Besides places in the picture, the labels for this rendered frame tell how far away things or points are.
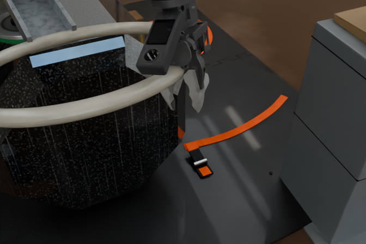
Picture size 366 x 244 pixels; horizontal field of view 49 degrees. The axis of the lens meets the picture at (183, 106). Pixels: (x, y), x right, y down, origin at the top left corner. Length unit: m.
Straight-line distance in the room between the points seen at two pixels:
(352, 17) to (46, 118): 1.15
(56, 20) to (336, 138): 1.03
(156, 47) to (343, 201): 1.19
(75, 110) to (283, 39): 2.61
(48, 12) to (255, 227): 1.21
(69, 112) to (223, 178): 1.43
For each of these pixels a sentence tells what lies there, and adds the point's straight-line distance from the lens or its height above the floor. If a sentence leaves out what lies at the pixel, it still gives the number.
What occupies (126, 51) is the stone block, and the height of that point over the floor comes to 0.78.
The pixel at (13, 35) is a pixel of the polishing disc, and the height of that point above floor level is 0.87.
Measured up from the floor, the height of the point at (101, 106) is 1.14.
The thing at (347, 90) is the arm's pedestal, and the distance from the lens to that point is 1.45.
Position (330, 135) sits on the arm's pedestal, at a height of 0.49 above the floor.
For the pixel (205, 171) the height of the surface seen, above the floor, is 0.03.
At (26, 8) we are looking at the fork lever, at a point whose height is 1.02.
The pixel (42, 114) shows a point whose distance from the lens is 0.63.
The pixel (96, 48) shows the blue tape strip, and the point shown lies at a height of 0.80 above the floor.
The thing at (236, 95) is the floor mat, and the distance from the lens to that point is 2.46.
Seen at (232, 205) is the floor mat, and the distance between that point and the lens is 1.88.
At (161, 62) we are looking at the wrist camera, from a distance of 0.60.
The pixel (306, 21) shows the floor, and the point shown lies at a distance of 3.42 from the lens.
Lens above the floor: 1.52
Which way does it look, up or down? 40 degrees down
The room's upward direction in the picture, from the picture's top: straight up
